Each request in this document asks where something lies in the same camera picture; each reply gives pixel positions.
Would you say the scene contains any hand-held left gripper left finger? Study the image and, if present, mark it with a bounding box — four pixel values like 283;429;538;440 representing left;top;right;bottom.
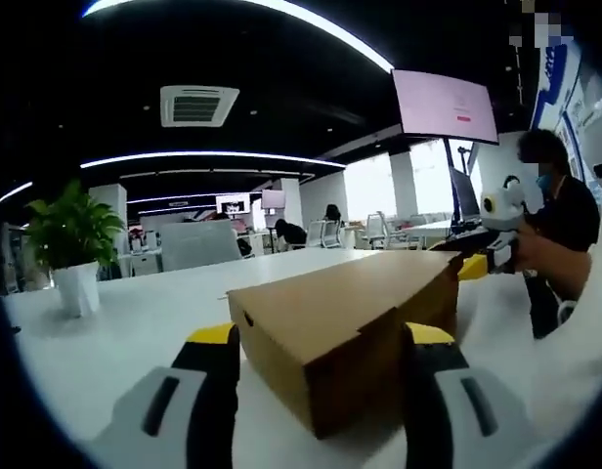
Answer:
93;321;241;469

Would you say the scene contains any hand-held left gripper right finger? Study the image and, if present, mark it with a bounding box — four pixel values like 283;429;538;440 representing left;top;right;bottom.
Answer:
402;320;537;469

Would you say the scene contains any brown cardboard shoe box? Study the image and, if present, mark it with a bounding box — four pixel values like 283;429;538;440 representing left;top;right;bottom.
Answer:
226;249;466;440

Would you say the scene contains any person's right hand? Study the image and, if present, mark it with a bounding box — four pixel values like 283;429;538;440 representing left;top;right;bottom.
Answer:
510;229;557;278

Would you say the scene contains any open laptop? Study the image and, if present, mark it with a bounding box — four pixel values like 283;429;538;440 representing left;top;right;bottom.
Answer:
450;165;484;234

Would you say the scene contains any black monitor stand pole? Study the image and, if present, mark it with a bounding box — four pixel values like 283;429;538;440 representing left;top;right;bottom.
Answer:
442;139;478;235

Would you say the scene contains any white office chair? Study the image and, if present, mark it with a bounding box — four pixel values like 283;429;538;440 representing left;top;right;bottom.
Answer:
305;219;345;250
366;212;389;251

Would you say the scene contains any large hanging monitor screen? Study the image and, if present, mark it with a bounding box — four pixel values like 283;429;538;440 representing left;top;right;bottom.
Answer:
391;67;501;147

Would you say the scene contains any white drawer cabinet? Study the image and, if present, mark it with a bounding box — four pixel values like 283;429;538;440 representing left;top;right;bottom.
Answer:
129;248;163;277

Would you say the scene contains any grey desk partition panel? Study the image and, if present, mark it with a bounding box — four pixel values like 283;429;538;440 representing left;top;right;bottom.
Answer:
159;219;243;273

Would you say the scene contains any distant display screen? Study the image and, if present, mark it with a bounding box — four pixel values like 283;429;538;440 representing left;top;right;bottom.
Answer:
215;193;251;217

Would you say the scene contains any small pink desk monitor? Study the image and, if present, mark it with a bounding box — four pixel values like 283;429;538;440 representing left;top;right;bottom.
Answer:
260;189;286;214

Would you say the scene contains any green plant in white pot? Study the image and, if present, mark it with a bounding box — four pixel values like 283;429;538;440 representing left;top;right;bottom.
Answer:
24;179;127;319

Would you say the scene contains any long curved ceiling light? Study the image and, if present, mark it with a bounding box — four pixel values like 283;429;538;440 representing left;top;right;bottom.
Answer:
79;150;347;171
83;0;395;69

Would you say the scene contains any ceiling air conditioner vent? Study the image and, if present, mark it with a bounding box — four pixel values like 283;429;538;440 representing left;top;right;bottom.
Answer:
158;85;241;129

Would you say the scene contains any wall poster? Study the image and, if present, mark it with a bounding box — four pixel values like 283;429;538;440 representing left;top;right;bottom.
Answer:
530;37;593;185

